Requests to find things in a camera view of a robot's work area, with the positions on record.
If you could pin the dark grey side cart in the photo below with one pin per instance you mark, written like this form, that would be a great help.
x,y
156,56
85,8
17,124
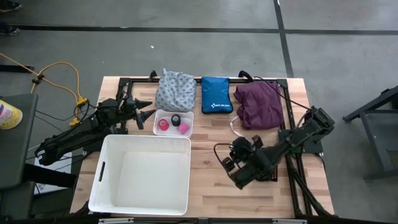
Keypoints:
x,y
15,140

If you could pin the magenta round object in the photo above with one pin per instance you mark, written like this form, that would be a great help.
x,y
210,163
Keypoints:
x,y
183,128

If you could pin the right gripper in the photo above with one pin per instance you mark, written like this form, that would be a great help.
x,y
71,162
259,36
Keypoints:
x,y
255,165

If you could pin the person's shoe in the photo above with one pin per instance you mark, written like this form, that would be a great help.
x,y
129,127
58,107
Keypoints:
x,y
7,7
7,30

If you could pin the small white plastic tray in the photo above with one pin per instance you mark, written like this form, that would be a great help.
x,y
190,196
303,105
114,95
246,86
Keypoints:
x,y
188,115

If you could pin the dark metal side table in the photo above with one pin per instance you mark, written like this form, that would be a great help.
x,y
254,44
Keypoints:
x,y
379,130

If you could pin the blue first aid pouch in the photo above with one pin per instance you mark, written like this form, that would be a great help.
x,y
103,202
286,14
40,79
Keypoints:
x,y
216,93

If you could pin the purple cloth garment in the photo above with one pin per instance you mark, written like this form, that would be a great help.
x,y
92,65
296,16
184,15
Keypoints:
x,y
258,102

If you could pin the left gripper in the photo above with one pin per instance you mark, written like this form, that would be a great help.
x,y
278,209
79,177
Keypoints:
x,y
129,107

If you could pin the yellow wipes canister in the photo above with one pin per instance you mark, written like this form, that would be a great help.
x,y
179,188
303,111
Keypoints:
x,y
9,115

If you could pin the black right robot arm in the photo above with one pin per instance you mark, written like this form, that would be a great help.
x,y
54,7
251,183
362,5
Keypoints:
x,y
298,140

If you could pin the black bandage roll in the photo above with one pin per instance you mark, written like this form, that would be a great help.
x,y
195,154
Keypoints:
x,y
175,120

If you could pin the grey patterned hospital gown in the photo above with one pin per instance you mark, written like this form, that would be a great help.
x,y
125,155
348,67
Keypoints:
x,y
175,93

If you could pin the magenta bandage roll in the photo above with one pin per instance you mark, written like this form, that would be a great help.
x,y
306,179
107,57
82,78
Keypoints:
x,y
163,125

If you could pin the large white woven plastic bin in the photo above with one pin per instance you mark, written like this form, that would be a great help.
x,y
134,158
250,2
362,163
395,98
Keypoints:
x,y
143,174

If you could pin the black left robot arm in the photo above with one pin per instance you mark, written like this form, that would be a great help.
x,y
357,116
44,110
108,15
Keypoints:
x,y
77,133

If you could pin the black aluminium table frame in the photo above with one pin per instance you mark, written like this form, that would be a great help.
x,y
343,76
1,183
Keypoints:
x,y
123,82

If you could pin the white paper sheet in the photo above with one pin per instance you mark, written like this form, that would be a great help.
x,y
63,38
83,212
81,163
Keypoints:
x,y
59,165

